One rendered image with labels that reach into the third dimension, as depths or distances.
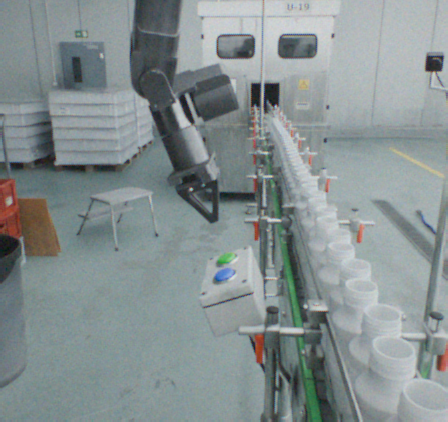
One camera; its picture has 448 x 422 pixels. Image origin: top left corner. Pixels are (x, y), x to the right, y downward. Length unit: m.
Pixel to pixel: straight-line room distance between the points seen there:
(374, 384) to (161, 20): 0.46
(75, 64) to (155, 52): 10.41
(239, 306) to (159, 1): 0.41
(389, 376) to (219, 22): 4.50
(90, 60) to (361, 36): 6.05
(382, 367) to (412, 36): 10.50
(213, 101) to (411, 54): 10.25
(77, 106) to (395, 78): 6.95
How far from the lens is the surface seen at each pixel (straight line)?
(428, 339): 0.63
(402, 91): 10.79
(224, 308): 0.63
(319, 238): 0.75
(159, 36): 0.57
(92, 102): 6.69
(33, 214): 3.63
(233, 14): 4.75
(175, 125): 0.63
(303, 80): 4.77
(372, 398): 0.44
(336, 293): 0.60
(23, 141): 7.28
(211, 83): 0.63
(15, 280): 2.23
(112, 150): 6.69
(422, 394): 0.42
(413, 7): 10.87
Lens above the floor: 1.40
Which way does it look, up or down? 17 degrees down
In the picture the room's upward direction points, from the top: straight up
